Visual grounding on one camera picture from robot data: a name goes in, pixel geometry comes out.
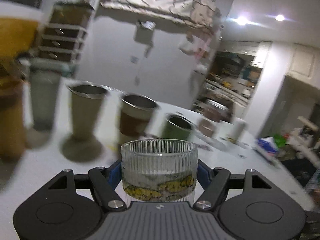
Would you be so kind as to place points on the tall beige footed cup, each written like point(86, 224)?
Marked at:
point(86, 102)

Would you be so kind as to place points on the white drawer storage unit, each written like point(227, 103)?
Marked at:
point(63, 38)

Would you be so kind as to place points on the patterned cloth covered furniture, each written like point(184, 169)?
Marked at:
point(197, 14)

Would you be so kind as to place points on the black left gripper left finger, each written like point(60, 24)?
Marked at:
point(104, 182)

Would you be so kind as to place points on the blue white package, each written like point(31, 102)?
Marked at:
point(267, 145)

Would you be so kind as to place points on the orange cup with white rim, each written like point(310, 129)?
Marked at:
point(19, 24)

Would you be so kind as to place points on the white paper roll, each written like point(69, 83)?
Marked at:
point(238, 127)

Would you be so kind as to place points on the grey translucent tumbler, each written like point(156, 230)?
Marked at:
point(44, 79)

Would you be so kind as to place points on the ribbed clear glass cup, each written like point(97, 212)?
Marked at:
point(159, 170)

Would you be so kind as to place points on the cluttered shelf unit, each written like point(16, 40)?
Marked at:
point(231, 82)

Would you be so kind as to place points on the brown banded steel cup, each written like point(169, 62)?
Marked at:
point(136, 112)

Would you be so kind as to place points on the green metal cup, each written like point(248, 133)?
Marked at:
point(176, 127)

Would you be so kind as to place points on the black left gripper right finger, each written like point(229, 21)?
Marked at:
point(214, 182)

